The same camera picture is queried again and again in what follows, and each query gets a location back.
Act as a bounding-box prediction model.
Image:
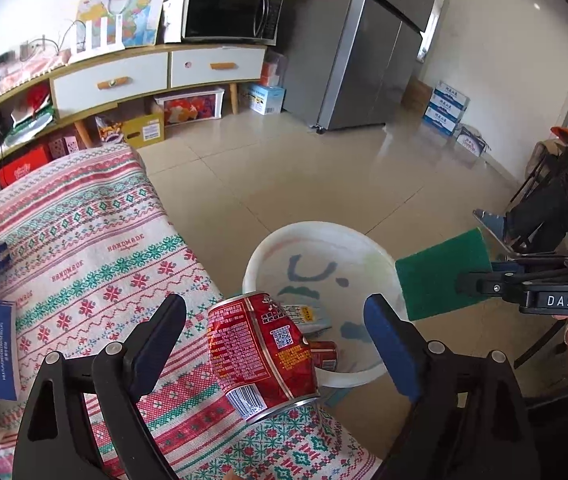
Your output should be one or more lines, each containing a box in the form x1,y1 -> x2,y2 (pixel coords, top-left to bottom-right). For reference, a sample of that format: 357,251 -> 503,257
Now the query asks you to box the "green scouring sponge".
395,227 -> 495,322

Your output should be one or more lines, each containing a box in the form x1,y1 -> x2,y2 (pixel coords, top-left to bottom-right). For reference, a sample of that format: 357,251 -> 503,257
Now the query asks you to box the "blue white carton box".
246,82 -> 286,116

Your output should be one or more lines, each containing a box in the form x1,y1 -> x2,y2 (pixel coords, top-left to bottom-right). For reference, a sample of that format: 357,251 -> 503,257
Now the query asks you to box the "colourful snack bag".
96,116 -> 125,146

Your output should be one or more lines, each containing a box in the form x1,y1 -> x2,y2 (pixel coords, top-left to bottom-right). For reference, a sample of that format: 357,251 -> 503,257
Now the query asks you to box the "pink cabinet runner cloth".
0,52 -> 67,116

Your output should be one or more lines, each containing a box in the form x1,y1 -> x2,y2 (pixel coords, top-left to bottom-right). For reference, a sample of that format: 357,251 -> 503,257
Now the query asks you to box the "brown cardboard box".
404,77 -> 435,113

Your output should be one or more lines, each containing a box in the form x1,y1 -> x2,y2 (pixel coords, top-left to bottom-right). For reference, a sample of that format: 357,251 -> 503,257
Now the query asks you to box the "yellow cardboard box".
121,112 -> 166,148

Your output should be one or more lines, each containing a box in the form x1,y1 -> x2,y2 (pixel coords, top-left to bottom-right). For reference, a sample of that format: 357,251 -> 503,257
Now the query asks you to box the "black microwave oven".
181,0 -> 285,46

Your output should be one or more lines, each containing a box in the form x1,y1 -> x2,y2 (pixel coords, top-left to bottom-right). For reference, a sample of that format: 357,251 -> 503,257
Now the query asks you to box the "flattened carton with yellow label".
281,302 -> 335,336

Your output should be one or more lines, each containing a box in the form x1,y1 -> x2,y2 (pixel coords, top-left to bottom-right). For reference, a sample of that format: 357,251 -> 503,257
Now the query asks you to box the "clear plastic storage bin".
153,87 -> 226,125

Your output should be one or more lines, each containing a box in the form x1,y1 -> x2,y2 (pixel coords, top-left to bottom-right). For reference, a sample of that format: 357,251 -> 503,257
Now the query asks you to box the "colourful map poster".
75,0 -> 166,51

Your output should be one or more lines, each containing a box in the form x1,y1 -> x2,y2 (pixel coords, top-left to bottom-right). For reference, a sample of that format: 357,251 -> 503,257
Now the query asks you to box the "stack of plastic bags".
4,85 -> 57,146

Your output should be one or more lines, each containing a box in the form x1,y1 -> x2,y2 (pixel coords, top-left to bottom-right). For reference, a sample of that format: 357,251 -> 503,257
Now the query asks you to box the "grey refrigerator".
280,0 -> 445,133

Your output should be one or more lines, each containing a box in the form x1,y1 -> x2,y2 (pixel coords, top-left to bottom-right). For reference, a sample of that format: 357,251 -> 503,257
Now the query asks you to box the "open blue white carton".
456,127 -> 490,156

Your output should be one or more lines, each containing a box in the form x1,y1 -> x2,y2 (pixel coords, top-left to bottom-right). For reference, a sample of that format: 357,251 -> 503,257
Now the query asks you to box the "white drawer with wooden handle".
170,47 -> 267,88
53,52 -> 169,116

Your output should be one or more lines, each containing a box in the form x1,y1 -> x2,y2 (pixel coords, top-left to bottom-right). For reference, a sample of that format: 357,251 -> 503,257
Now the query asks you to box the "white slatted rack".
69,14 -> 127,63

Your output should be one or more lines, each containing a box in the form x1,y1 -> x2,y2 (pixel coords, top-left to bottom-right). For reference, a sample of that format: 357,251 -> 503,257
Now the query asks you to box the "white wooden cabinet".
0,42 -> 270,201

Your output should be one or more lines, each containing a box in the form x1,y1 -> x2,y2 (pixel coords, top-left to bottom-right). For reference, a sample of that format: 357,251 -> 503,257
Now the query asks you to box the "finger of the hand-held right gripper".
456,254 -> 568,305
473,208 -> 527,261

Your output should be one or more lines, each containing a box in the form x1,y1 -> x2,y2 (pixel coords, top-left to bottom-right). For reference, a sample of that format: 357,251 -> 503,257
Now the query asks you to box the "orange white box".
260,52 -> 287,87

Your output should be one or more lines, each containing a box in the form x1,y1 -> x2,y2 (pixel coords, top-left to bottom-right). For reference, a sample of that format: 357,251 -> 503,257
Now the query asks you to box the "white plastic basin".
242,220 -> 410,388

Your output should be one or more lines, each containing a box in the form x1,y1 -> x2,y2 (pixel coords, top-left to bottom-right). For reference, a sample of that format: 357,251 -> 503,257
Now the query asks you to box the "red green patterned tablecloth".
0,142 -> 382,480

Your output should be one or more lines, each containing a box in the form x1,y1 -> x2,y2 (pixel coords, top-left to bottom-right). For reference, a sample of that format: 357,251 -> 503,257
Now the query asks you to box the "crushed red drink can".
206,291 -> 321,422

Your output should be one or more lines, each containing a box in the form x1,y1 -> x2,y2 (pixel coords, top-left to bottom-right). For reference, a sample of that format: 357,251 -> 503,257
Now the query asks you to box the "small red drink can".
308,341 -> 339,372

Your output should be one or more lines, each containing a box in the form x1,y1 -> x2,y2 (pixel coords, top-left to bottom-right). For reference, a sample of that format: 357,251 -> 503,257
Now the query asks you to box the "white paper bag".
161,0 -> 187,43

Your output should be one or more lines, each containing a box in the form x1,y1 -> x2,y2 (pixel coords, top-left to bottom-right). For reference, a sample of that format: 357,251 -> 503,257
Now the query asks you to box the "red gift box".
0,146 -> 52,188

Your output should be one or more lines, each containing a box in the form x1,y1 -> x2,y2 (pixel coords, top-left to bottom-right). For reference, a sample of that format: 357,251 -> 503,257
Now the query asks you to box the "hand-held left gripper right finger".
363,292 -> 535,480

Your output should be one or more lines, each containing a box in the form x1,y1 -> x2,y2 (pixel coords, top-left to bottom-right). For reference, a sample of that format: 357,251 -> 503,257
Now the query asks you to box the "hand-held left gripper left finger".
11,294 -> 187,480

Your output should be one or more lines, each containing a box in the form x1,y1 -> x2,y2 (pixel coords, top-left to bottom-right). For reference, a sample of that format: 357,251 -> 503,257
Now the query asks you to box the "pink patterned box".
46,132 -> 82,158

